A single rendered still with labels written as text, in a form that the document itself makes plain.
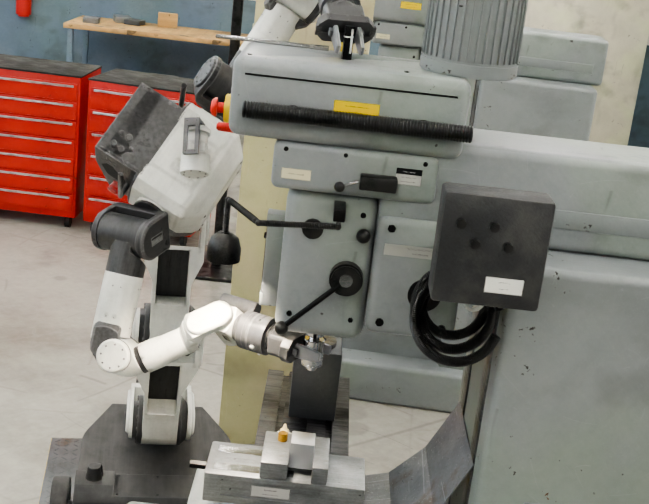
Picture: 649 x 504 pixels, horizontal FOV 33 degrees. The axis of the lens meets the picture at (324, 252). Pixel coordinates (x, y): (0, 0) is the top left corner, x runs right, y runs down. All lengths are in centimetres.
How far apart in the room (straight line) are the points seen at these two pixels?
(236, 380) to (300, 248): 216
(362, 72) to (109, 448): 166
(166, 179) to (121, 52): 901
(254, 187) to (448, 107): 203
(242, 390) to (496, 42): 250
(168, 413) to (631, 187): 155
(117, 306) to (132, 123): 43
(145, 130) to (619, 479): 132
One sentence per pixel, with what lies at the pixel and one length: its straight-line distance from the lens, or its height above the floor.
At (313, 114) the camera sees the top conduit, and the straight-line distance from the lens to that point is 216.
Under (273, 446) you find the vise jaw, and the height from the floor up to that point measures 103.
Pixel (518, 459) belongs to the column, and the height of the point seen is 115.
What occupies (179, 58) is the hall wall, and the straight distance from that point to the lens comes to 1151.
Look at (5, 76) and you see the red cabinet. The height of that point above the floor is 95.
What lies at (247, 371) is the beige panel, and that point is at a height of 41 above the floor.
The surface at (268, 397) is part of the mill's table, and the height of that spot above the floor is 92.
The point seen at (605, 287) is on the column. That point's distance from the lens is 224.
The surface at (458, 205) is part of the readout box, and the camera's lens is 200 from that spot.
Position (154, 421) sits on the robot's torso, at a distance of 328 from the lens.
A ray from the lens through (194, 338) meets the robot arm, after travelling 253.
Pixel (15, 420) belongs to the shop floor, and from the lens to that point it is 486.
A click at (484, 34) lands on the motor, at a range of 222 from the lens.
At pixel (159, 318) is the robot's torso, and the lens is 305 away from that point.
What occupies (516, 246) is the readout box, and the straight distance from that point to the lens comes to 203.
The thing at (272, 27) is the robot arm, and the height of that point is 189.
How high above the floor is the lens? 219
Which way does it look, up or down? 17 degrees down
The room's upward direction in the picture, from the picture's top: 6 degrees clockwise
